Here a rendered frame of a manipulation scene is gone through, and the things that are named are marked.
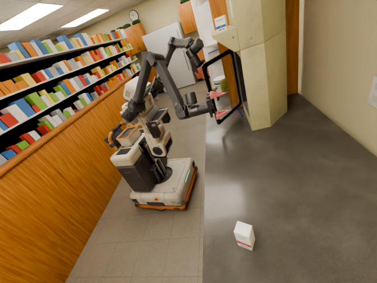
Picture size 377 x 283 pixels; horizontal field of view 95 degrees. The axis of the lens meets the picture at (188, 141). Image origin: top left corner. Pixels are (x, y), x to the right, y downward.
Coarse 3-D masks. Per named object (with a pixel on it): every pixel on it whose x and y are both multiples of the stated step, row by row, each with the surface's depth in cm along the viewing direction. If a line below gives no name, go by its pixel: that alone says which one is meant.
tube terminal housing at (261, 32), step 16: (240, 0) 73; (256, 0) 72; (272, 0) 76; (240, 16) 76; (256, 16) 75; (272, 16) 79; (240, 32) 79; (256, 32) 79; (272, 32) 82; (240, 48) 83; (256, 48) 82; (272, 48) 86; (256, 64) 86; (272, 64) 89; (256, 80) 91; (272, 80) 93; (256, 96) 95; (272, 96) 97; (256, 112) 101; (272, 112) 102; (256, 128) 107
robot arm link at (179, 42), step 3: (171, 36) 140; (171, 39) 138; (174, 39) 138; (177, 39) 135; (180, 39) 129; (183, 39) 123; (186, 39) 115; (192, 39) 111; (171, 42) 140; (174, 42) 138; (177, 42) 133; (180, 42) 127; (183, 42) 121; (189, 42) 110; (177, 45) 135; (180, 45) 127; (183, 45) 119; (186, 48) 124
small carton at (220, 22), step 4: (220, 16) 83; (224, 16) 83; (216, 20) 85; (220, 20) 84; (224, 20) 84; (216, 24) 86; (220, 24) 85; (224, 24) 85; (216, 28) 87; (220, 28) 86; (224, 28) 86
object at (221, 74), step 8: (216, 56) 102; (224, 56) 107; (216, 64) 103; (224, 64) 108; (232, 64) 113; (208, 72) 100; (216, 72) 104; (224, 72) 110; (232, 72) 115; (216, 80) 106; (224, 80) 111; (232, 80) 117; (208, 88) 102; (216, 88) 107; (224, 88) 113; (232, 88) 119; (224, 96) 114; (232, 96) 120; (216, 104) 110; (224, 104) 116; (232, 104) 122; (216, 120) 114
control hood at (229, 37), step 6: (216, 30) 103; (228, 30) 80; (234, 30) 79; (216, 36) 81; (222, 36) 81; (228, 36) 81; (234, 36) 80; (222, 42) 82; (228, 42) 82; (234, 42) 82; (234, 48) 83
